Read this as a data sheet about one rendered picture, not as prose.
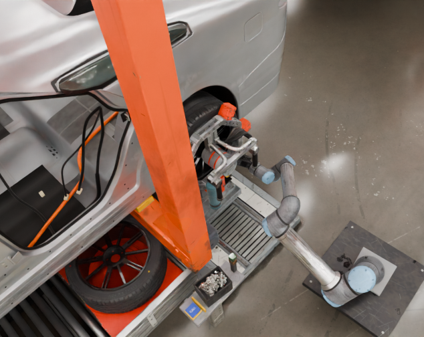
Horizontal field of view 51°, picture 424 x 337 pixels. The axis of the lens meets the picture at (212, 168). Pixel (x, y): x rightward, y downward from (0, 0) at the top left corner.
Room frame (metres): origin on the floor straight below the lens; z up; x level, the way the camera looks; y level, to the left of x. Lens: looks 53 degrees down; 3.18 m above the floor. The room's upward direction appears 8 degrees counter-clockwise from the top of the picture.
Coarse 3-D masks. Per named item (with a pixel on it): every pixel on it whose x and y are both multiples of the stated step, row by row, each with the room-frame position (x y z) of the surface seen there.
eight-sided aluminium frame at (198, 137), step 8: (216, 120) 1.90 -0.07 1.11; (224, 120) 1.89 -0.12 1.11; (232, 120) 1.94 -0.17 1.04; (200, 128) 1.84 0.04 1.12; (216, 128) 1.85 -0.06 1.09; (192, 136) 1.79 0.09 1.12; (200, 136) 1.78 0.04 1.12; (192, 144) 1.77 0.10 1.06; (232, 144) 1.99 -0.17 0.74; (240, 144) 1.97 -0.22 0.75; (192, 152) 1.71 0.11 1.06; (232, 152) 1.95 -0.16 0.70; (200, 184) 1.74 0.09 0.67
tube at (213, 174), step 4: (208, 136) 1.80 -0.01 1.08; (208, 140) 1.79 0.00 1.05; (208, 144) 1.79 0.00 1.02; (212, 144) 1.79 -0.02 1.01; (212, 148) 1.77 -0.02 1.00; (216, 148) 1.75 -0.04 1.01; (216, 152) 1.74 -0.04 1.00; (220, 152) 1.72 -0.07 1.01; (224, 156) 1.68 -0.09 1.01; (224, 160) 1.65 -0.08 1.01; (220, 164) 1.63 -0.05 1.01; (224, 164) 1.63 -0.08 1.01; (216, 168) 1.60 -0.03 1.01; (220, 168) 1.60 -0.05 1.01; (212, 172) 1.59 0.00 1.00; (216, 172) 1.58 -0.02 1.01; (212, 176) 1.56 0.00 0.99
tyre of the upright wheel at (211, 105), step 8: (192, 96) 2.09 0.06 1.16; (200, 96) 2.09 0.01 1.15; (208, 96) 2.11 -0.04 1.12; (184, 104) 2.01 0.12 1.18; (192, 104) 2.00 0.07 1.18; (200, 104) 2.00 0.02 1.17; (208, 104) 2.01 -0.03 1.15; (216, 104) 2.01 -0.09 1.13; (192, 112) 1.93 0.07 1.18; (200, 112) 1.92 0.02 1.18; (208, 112) 1.93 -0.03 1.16; (216, 112) 1.97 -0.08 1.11; (192, 120) 1.87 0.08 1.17; (200, 120) 1.88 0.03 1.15; (192, 128) 1.84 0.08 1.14
